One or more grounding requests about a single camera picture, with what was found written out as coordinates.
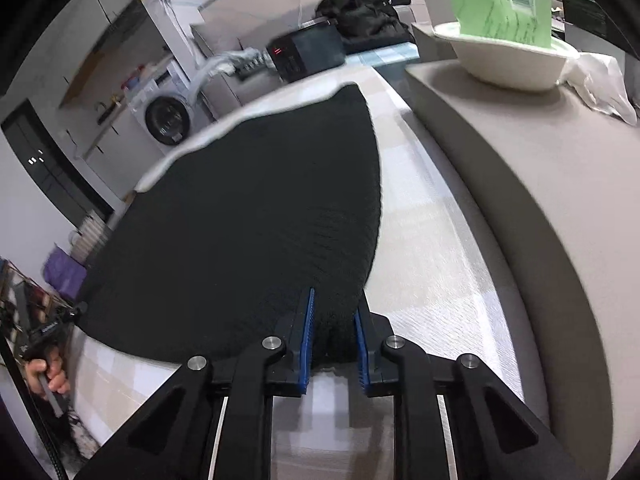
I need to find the green tissue pack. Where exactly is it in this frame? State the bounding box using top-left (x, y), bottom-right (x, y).
top-left (451, 0), bottom-right (552, 48)

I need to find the light blue side table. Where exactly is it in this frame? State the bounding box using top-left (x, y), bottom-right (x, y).
top-left (345, 42), bottom-right (419, 68)

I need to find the purple bag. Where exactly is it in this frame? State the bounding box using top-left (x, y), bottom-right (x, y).
top-left (42, 245), bottom-right (87, 300)

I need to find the woven laundry basket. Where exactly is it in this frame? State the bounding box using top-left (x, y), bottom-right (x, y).
top-left (68, 210), bottom-right (112, 266)

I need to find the person left hand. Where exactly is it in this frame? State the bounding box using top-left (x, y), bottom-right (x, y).
top-left (25, 347), bottom-right (70, 399)

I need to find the black clothes pile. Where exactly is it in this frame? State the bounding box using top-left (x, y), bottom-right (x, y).
top-left (314, 0), bottom-right (414, 55)

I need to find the black knit sweater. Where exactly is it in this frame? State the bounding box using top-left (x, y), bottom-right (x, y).
top-left (79, 84), bottom-right (381, 364)

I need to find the dark rice cooker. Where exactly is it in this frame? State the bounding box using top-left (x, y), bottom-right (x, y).
top-left (267, 18), bottom-right (346, 84)

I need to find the white washing machine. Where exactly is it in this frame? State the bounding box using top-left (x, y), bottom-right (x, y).
top-left (128, 56), bottom-right (215, 153)

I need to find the white bowl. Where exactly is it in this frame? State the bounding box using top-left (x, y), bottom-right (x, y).
top-left (433, 22), bottom-right (579, 92)

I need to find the grey sofa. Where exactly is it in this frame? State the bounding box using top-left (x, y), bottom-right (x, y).
top-left (191, 23), bottom-right (283, 119)

